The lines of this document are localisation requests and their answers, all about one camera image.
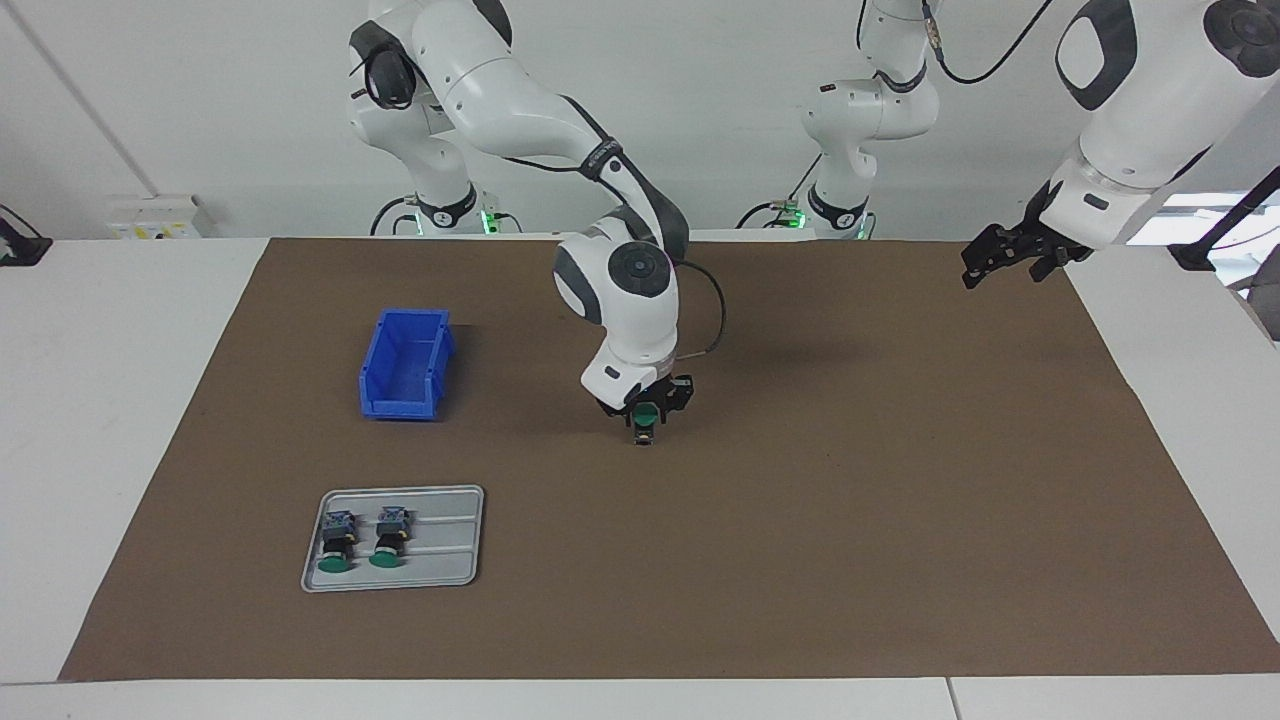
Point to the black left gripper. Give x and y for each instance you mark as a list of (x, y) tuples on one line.
[(1040, 240)]

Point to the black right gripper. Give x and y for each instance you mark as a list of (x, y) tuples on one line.
[(668, 388)]

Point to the green push button switch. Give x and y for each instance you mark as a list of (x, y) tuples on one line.
[(388, 540), (646, 432), (336, 545)]

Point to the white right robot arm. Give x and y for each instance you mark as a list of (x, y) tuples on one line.
[(620, 330)]

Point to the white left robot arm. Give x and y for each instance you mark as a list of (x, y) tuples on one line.
[(1150, 110)]

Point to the brown paper table mat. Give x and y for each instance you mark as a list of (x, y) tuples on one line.
[(700, 580)]

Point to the grey metal tray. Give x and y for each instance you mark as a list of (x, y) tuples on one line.
[(450, 545)]

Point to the blue plastic storage bin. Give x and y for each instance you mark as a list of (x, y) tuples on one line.
[(400, 405)]

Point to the dark grey chair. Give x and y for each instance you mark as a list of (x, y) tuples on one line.
[(1270, 310)]

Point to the white socket box yellow labels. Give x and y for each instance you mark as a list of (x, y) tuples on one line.
[(160, 212)]

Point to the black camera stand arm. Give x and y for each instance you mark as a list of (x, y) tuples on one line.
[(1190, 257)]

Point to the black clamp mount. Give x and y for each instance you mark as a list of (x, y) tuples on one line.
[(20, 250)]

